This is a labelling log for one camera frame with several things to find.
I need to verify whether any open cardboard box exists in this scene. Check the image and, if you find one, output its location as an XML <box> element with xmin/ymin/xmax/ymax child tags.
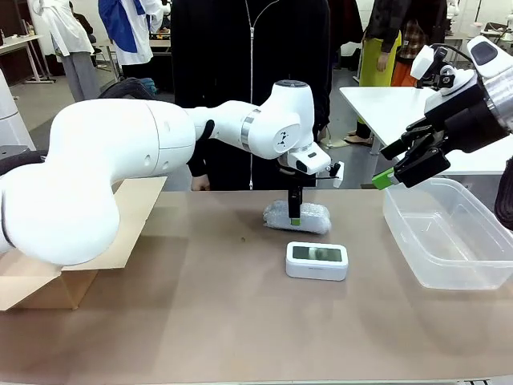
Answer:
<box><xmin>0</xmin><ymin>176</ymin><xmax>168</xmax><ymax>312</ymax></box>

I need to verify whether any right camera black cable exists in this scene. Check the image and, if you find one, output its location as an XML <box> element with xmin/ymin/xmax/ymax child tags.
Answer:
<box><xmin>434</xmin><ymin>43</ymin><xmax>480</xmax><ymax>73</ymax></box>

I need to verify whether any right arm black cable sleeve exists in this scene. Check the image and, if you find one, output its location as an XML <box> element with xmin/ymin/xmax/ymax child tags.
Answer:
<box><xmin>494</xmin><ymin>156</ymin><xmax>513</xmax><ymax>232</ymax></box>

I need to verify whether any light wooden background table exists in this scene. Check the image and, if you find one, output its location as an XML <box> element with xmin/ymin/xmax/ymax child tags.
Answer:
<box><xmin>0</xmin><ymin>34</ymin><xmax>57</xmax><ymax>85</ymax></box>

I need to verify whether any clear plastic container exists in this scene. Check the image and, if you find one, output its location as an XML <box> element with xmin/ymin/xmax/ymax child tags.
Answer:
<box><xmin>382</xmin><ymin>177</ymin><xmax>513</xmax><ymax>290</ymax></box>

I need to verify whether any person in plaid orange clothes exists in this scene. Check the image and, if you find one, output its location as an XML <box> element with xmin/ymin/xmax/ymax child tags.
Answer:
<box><xmin>391</xmin><ymin>18</ymin><xmax>430</xmax><ymax>87</ymax></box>

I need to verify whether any person in black zip hoodie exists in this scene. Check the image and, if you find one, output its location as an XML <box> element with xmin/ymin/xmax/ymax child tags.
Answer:
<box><xmin>170</xmin><ymin>0</ymin><xmax>333</xmax><ymax>192</ymax></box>

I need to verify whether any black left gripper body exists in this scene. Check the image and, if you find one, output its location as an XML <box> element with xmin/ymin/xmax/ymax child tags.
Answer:
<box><xmin>277</xmin><ymin>155</ymin><xmax>318</xmax><ymax>189</ymax></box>

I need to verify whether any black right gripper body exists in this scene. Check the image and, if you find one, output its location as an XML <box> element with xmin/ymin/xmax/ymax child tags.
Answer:
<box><xmin>424</xmin><ymin>83</ymin><xmax>508</xmax><ymax>155</ymax></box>

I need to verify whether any person's left forearm black sleeve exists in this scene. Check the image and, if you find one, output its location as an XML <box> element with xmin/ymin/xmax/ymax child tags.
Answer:
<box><xmin>314</xmin><ymin>71</ymin><xmax>333</xmax><ymax>132</ymax></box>

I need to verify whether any person in white blue coat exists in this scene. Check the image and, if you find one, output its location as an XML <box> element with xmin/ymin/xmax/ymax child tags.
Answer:
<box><xmin>98</xmin><ymin>0</ymin><xmax>164</xmax><ymax>79</ymax></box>

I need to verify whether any white digital clock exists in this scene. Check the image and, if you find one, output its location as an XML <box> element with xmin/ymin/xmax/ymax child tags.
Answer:
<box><xmin>285</xmin><ymin>241</ymin><xmax>350</xmax><ymax>282</ymax></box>

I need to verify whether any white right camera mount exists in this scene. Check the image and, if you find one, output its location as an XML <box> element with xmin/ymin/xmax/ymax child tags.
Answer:
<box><xmin>424</xmin><ymin>67</ymin><xmax>482</xmax><ymax>116</ymax></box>

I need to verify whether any bubble-wrapped clock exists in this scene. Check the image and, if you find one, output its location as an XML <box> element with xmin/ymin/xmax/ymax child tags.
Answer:
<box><xmin>262</xmin><ymin>200</ymin><xmax>333</xmax><ymax>234</ymax></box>

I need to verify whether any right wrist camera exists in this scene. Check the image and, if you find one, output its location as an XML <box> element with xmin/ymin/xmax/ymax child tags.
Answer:
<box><xmin>410</xmin><ymin>44</ymin><xmax>450</xmax><ymax>81</ymax></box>

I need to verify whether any person in yellow apron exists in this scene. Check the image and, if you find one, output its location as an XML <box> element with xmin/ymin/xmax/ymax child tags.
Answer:
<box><xmin>343</xmin><ymin>0</ymin><xmax>404</xmax><ymax>148</ymax></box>

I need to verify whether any white grey floor machine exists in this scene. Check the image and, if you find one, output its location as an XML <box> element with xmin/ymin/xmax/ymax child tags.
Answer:
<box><xmin>0</xmin><ymin>67</ymin><xmax>37</xmax><ymax>157</ymax></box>

